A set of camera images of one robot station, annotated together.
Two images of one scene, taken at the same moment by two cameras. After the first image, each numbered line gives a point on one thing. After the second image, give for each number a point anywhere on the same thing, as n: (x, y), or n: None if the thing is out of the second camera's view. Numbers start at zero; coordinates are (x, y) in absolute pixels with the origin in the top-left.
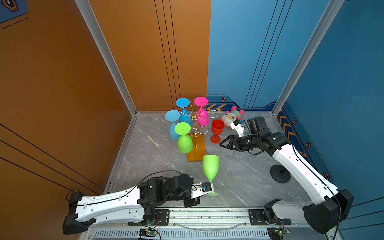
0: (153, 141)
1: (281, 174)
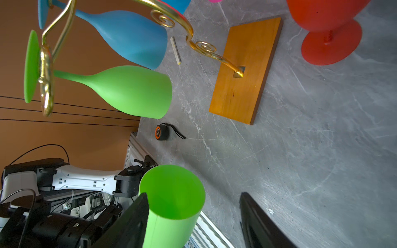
0: (176, 52)
1: None
